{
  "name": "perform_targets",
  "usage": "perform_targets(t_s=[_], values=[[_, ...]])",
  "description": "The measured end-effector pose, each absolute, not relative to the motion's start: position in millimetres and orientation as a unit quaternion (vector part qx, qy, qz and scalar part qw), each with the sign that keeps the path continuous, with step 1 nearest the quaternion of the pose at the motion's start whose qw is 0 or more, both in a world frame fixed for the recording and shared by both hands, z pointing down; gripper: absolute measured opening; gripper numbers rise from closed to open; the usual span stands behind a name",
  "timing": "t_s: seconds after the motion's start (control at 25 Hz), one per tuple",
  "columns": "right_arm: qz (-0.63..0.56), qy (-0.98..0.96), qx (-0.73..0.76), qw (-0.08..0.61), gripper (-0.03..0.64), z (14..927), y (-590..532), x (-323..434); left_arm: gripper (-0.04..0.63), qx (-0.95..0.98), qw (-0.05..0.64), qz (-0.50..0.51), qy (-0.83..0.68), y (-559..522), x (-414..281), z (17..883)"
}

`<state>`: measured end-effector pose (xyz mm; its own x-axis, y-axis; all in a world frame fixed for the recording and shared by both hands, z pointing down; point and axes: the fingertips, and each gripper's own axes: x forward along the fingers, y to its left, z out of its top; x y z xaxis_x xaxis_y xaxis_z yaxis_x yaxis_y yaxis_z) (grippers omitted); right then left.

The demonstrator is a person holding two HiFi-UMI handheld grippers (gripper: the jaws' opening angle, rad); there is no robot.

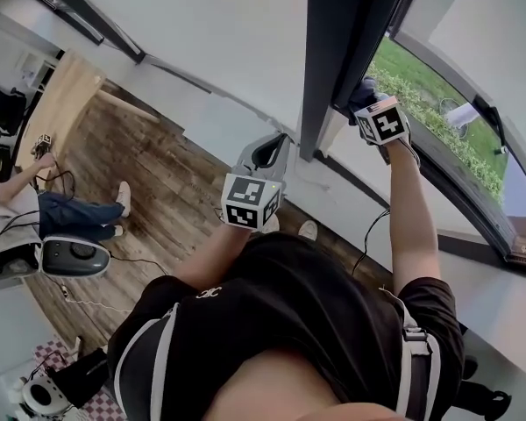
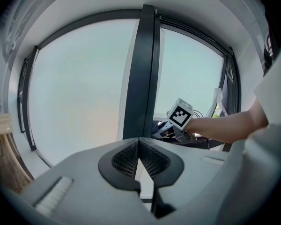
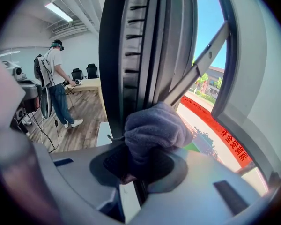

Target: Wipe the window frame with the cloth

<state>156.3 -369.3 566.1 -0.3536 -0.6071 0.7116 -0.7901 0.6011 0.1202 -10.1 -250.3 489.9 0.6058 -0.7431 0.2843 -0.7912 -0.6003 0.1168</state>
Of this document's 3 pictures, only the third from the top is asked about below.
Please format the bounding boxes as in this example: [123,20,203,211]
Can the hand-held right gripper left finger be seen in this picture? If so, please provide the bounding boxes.
[33,141,133,224]

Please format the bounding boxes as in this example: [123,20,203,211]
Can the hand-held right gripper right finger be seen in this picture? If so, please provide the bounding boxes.
[130,146,271,225]

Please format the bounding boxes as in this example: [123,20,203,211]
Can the dark grey cleaning cloth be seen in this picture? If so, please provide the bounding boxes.
[120,101,194,185]

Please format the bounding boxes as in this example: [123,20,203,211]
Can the black window frame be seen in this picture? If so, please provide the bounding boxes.
[98,0,199,140]

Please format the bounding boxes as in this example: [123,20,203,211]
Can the grey window sash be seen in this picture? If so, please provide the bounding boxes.
[210,0,281,185]

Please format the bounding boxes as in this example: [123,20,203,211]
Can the white box cabinet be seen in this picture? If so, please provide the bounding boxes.
[96,121,113,147]

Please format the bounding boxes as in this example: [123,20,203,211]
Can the red banner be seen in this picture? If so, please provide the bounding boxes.
[179,95,256,170]

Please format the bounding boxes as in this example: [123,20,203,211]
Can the wooden table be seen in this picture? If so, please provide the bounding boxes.
[65,78,108,121]

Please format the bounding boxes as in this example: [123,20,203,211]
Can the green hedge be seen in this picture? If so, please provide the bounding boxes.
[195,90,217,105]

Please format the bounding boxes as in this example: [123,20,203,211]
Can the dark grey machine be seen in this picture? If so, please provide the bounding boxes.
[10,80,43,135]

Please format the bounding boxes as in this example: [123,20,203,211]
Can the black office chair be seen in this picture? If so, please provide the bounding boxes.
[86,63,99,79]
[71,68,83,81]

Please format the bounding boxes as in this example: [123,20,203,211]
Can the brick building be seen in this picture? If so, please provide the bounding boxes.
[201,66,225,99]

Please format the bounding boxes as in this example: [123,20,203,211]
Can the long ceiling light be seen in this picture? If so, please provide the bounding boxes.
[44,1,74,23]

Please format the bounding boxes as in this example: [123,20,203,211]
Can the black floor cable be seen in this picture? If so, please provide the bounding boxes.
[25,111,61,153]

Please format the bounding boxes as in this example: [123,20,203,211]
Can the white camera device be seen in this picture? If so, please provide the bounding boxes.
[1,60,27,81]

